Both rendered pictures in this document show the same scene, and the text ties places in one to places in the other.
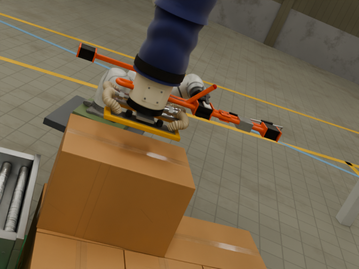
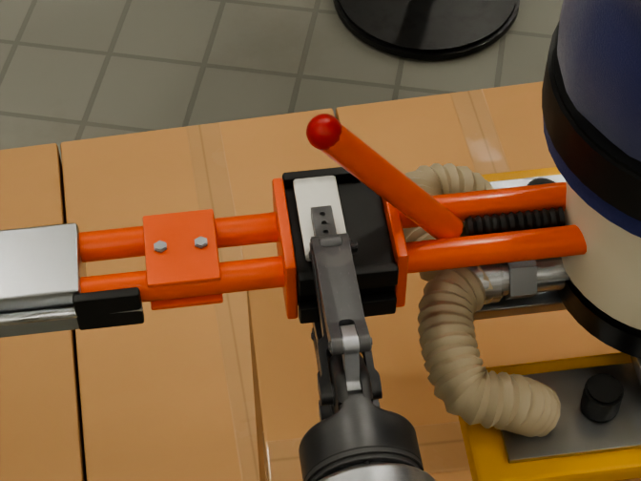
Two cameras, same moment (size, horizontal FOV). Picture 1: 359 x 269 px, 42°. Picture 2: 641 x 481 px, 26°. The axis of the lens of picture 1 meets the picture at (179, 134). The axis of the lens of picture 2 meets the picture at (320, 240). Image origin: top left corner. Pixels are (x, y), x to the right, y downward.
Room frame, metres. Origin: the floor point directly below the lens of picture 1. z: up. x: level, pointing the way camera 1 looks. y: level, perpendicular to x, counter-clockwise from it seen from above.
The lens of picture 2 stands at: (2.63, 0.04, 2.00)
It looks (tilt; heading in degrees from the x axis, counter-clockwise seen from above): 51 degrees down; 189
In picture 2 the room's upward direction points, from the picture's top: straight up
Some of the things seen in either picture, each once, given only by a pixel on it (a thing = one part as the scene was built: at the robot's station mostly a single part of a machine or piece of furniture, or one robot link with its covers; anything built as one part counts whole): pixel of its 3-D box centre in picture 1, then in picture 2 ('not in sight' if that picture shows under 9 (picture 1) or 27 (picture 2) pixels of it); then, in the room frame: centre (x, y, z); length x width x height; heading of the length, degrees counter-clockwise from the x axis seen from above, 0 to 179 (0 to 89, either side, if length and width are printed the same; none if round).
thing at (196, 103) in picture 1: (202, 108); (338, 242); (2.03, -0.05, 1.24); 0.10 x 0.08 x 0.06; 17
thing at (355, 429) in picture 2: (198, 97); (354, 427); (2.17, -0.02, 1.24); 0.09 x 0.07 x 0.08; 17
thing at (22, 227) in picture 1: (29, 195); not in sight; (1.83, 0.53, 0.58); 0.70 x 0.03 x 0.06; 19
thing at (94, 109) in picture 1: (101, 107); not in sight; (2.55, 0.48, 0.84); 0.22 x 0.18 x 0.06; 95
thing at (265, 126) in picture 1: (269, 132); not in sight; (2.12, -0.39, 1.24); 0.08 x 0.07 x 0.05; 107
